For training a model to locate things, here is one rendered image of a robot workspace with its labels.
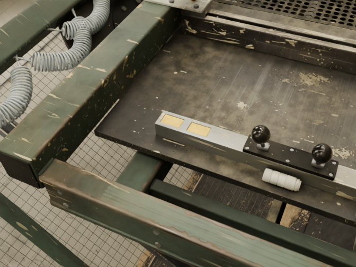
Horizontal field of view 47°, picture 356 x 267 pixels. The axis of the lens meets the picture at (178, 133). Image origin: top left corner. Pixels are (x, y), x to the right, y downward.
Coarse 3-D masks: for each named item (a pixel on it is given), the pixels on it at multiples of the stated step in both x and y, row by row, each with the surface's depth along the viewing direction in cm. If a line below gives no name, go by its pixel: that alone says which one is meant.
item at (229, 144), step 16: (160, 128) 98; (176, 128) 96; (192, 144) 97; (208, 144) 94; (224, 144) 93; (240, 144) 92; (240, 160) 93; (256, 160) 91; (304, 176) 88; (336, 176) 85; (352, 176) 85; (336, 192) 86; (352, 192) 84
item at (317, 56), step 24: (168, 0) 124; (192, 0) 123; (192, 24) 126; (216, 24) 122; (240, 24) 120; (264, 24) 120; (264, 48) 120; (288, 48) 117; (312, 48) 114; (336, 48) 111
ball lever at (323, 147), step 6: (318, 144) 77; (324, 144) 76; (312, 150) 77; (318, 150) 76; (324, 150) 75; (330, 150) 75; (312, 156) 77; (318, 156) 76; (324, 156) 75; (330, 156) 75; (312, 162) 86; (318, 162) 77; (324, 162) 76
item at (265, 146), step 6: (258, 126) 80; (264, 126) 80; (252, 132) 80; (258, 132) 79; (264, 132) 79; (252, 138) 80; (258, 138) 79; (264, 138) 79; (258, 144) 90; (264, 144) 88; (264, 150) 90
